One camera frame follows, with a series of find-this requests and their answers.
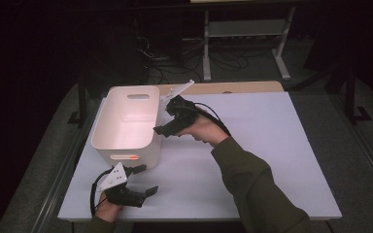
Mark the person's right hand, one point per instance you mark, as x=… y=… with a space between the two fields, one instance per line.
x=204 y=129

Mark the white plastic storage bin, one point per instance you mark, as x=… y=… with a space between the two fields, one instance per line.
x=126 y=129

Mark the black metal stand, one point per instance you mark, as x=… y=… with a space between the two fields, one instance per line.
x=79 y=103
x=353 y=97

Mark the wooden desk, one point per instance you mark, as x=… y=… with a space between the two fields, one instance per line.
x=226 y=87

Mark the white metal stand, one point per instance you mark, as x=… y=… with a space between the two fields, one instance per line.
x=246 y=30

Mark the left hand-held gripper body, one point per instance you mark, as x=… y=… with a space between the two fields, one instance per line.
x=119 y=187

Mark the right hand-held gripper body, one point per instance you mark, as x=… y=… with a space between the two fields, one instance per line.
x=179 y=108

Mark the person's left hand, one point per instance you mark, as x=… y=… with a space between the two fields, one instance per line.
x=107 y=208

